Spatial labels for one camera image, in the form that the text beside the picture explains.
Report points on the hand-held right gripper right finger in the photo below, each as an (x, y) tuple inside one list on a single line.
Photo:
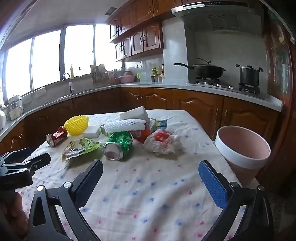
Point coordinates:
[(212, 183)]

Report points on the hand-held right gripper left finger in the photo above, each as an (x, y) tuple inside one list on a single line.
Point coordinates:
[(89, 179)]

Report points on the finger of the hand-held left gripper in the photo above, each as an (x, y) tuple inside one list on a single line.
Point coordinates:
[(37, 161), (16, 155)]

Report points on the green drink pouch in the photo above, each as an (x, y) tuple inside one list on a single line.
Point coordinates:
[(81, 146)]

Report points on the pink plastic bin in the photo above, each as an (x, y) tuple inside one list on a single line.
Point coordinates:
[(245, 148)]

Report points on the white and red wrapper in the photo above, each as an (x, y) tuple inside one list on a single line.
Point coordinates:
[(161, 142)]

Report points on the white foam fruit net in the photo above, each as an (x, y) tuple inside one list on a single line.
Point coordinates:
[(126, 124)]

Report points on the red snack packet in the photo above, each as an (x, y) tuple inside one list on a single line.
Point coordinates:
[(141, 136)]

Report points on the person's left hand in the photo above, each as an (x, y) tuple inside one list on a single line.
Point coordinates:
[(17, 213)]

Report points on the crushed red can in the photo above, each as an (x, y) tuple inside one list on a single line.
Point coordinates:
[(56, 138)]

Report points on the white rice cooker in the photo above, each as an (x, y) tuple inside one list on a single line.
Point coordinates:
[(1, 119)]

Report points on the crushed green can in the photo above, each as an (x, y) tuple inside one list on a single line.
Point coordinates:
[(118, 143)]

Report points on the white countertop appliance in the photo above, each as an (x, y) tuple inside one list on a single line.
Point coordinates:
[(16, 107)]

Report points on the small white foam block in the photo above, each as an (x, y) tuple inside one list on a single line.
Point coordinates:
[(92, 131)]

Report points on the yellow foam fruit net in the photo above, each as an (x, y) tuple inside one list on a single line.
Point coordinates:
[(76, 125)]

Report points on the white floral tablecloth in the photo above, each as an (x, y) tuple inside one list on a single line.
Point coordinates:
[(150, 185)]

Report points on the blue and yellow wrapper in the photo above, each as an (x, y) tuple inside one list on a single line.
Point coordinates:
[(160, 125)]

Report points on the wooden base cabinets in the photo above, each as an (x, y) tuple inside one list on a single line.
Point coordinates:
[(196, 104)]

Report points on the large white foam block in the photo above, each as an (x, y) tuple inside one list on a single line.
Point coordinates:
[(135, 113)]

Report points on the chrome sink faucet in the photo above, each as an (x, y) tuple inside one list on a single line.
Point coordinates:
[(70, 84)]

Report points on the yellow dish soap bottle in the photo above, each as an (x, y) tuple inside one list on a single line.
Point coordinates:
[(72, 73)]

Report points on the gas stove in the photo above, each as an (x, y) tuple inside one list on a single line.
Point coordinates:
[(222, 84)]

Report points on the kitchen window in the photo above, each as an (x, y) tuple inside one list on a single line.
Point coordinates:
[(46, 60)]

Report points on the grey kitchen countertop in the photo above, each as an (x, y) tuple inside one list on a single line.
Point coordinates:
[(175, 85)]

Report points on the dish drying rack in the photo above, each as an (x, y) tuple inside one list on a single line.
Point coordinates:
[(101, 75)]

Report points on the pink bowl on counter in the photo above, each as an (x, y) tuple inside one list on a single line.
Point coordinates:
[(126, 77)]

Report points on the black wok with lid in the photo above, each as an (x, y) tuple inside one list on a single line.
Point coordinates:
[(205, 70)]

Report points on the steel stock pot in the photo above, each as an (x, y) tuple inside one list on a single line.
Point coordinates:
[(249, 75)]

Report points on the green cup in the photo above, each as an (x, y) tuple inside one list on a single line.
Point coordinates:
[(138, 76)]

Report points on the dark wooden door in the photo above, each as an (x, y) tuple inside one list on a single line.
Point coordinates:
[(281, 81)]

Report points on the group of condiment bottles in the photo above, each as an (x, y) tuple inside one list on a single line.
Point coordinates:
[(157, 73)]

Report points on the steel range hood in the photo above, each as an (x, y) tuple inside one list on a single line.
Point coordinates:
[(217, 16)]

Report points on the white wall socket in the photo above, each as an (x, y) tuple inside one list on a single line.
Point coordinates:
[(138, 64)]

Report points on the wooden wall cabinets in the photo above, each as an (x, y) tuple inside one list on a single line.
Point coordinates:
[(143, 34)]

